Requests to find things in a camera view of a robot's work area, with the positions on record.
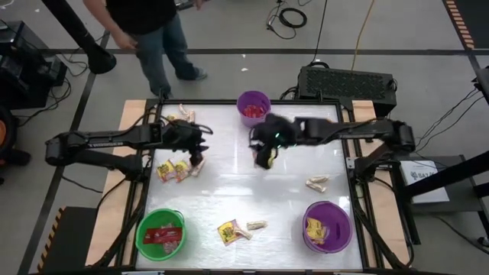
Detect black round-base pole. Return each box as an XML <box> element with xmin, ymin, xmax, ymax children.
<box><xmin>40</xmin><ymin>0</ymin><xmax>118</xmax><ymax>76</ymax></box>

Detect black floor cables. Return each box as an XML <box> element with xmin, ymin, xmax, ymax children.
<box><xmin>15</xmin><ymin>53</ymin><xmax>91</xmax><ymax>129</ymax></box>
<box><xmin>414</xmin><ymin>87</ymin><xmax>482</xmax><ymax>150</ymax></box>

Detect black diagonal beam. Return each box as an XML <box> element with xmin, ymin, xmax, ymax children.
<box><xmin>400</xmin><ymin>149</ymin><xmax>489</xmax><ymax>199</ymax></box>

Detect black perforated computer case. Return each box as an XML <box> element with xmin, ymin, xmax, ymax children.
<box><xmin>296</xmin><ymin>65</ymin><xmax>398</xmax><ymax>110</ymax></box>

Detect green bucket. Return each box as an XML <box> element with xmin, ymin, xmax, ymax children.
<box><xmin>135</xmin><ymin>208</ymin><xmax>188</xmax><ymax>263</ymax></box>

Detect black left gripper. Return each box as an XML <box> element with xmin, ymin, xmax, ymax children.
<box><xmin>151</xmin><ymin>118</ymin><xmax>210</xmax><ymax>167</ymax></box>

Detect small purple bucket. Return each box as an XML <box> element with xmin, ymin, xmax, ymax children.
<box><xmin>235</xmin><ymin>89</ymin><xmax>272</xmax><ymax>129</ymax></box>

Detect long black cable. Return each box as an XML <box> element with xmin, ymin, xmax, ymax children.
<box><xmin>308</xmin><ymin>0</ymin><xmax>329</xmax><ymax>66</ymax></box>

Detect large purple bucket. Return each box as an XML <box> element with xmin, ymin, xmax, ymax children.
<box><xmin>301</xmin><ymin>200</ymin><xmax>354</xmax><ymax>254</ymax></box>

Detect black aluminium table frame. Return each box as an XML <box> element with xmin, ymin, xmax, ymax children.
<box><xmin>91</xmin><ymin>86</ymin><xmax>421</xmax><ymax>270</ymax></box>

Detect black equipment cart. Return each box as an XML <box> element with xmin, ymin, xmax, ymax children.
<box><xmin>0</xmin><ymin>21</ymin><xmax>68</xmax><ymax>112</ymax></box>

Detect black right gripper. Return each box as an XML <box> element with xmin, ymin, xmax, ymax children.
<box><xmin>250</xmin><ymin>113</ymin><xmax>303</xmax><ymax>170</ymax></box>

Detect coiled black cable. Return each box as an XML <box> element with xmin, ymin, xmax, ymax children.
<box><xmin>266</xmin><ymin>0</ymin><xmax>309</xmax><ymax>40</ymax></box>

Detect white printed box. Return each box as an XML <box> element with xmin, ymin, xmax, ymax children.
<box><xmin>399</xmin><ymin>159</ymin><xmax>451</xmax><ymax>205</ymax></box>

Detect person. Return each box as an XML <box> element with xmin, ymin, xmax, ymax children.
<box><xmin>82</xmin><ymin>0</ymin><xmax>209</xmax><ymax>99</ymax></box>

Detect wooden side board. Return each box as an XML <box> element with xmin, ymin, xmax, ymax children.
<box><xmin>84</xmin><ymin>99</ymin><xmax>148</xmax><ymax>267</ymax></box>
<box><xmin>342</xmin><ymin>99</ymin><xmax>412</xmax><ymax>268</ymax></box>

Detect long yellow cable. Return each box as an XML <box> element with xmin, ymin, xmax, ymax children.
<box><xmin>350</xmin><ymin>0</ymin><xmax>375</xmax><ymax>72</ymax></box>

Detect black and orange wheel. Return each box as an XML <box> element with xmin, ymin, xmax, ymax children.
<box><xmin>0</xmin><ymin>105</ymin><xmax>31</xmax><ymax>186</ymax></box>

